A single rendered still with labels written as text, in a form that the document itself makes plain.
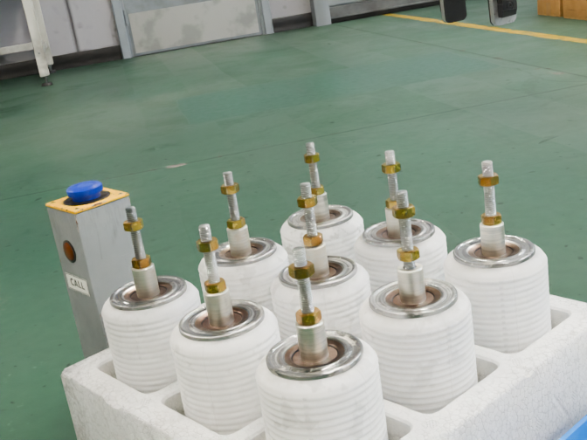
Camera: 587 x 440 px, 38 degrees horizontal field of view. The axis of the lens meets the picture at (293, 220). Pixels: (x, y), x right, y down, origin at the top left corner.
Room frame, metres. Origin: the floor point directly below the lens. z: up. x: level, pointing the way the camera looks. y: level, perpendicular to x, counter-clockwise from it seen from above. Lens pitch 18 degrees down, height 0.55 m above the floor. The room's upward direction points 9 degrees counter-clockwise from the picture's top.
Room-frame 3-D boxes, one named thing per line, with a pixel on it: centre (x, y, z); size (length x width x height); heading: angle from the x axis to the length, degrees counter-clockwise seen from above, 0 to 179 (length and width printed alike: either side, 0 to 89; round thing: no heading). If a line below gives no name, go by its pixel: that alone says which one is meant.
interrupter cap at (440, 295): (0.66, -0.09, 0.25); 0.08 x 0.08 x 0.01
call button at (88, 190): (0.93, 0.23, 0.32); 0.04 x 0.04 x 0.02
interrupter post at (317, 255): (0.75, -0.02, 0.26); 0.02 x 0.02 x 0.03
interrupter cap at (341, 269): (0.75, -0.02, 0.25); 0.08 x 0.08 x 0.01
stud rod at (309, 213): (0.75, -0.02, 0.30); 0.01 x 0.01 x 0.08
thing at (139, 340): (0.77, 0.15, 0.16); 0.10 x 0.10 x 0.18
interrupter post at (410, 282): (0.66, -0.09, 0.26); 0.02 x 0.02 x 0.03
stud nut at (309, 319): (0.59, 0.00, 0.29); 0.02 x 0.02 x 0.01; 26
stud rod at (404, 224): (0.66, -0.09, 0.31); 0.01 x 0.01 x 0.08
